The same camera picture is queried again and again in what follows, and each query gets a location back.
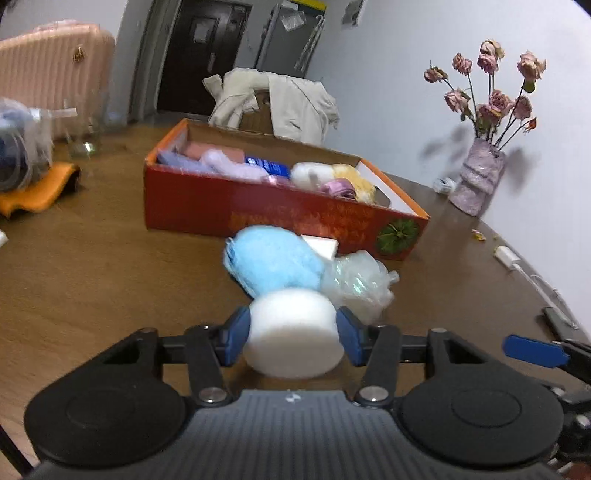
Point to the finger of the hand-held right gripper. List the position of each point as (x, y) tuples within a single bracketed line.
[(556, 323), (535, 350)]

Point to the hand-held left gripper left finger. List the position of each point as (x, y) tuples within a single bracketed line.
[(238, 333)]

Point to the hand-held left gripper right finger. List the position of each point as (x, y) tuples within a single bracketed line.
[(351, 337)]

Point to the white round sponge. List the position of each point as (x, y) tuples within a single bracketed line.
[(293, 332)]

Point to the orange cardboard box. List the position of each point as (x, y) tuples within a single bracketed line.
[(277, 217)]

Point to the crumpled clear plastic bag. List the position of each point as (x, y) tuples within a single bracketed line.
[(358, 281)]

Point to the light blue fluffy towel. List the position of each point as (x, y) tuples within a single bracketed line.
[(272, 261)]

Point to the small white box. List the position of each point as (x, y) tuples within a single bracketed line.
[(323, 247)]

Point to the small fallen flower bits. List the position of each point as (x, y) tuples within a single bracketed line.
[(478, 234)]

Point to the pink ribbon roll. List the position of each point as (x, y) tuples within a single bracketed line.
[(339, 188)]

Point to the yellow plush toy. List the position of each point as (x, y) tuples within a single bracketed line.
[(358, 182)]

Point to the pink ceramic vase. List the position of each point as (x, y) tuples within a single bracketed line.
[(478, 180)]

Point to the white plush toy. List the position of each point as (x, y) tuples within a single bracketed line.
[(309, 177)]

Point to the lilac fluffy cloth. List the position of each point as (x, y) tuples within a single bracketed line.
[(235, 168)]

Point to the blue packet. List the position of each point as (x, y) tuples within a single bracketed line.
[(268, 166)]

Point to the periwinkle cloth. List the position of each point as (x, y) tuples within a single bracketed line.
[(178, 160)]

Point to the pink sponge block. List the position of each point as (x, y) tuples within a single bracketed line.
[(212, 150)]

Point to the brown wooden chair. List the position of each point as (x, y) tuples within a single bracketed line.
[(256, 122)]

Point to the dried pink roses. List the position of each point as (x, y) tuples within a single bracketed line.
[(494, 104)]

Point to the beige coat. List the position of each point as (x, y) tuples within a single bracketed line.
[(295, 106)]

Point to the orange cloth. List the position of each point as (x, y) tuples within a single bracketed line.
[(41, 189)]

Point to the clear glass jar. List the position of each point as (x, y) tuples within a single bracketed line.
[(85, 134)]

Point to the dark entrance door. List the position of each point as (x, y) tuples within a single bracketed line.
[(198, 60)]

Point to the grey refrigerator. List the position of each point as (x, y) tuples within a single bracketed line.
[(281, 50)]

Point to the clear plastic bag with items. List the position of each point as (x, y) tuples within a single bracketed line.
[(23, 143)]

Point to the white clothes hangers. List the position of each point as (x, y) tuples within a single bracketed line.
[(311, 44)]

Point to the white door notice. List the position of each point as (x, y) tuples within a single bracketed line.
[(200, 32)]

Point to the clear bag on refrigerator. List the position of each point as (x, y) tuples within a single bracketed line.
[(292, 21)]

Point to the pink suitcase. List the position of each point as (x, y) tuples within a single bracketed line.
[(51, 64)]

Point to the yellow flat box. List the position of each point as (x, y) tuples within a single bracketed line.
[(308, 3)]

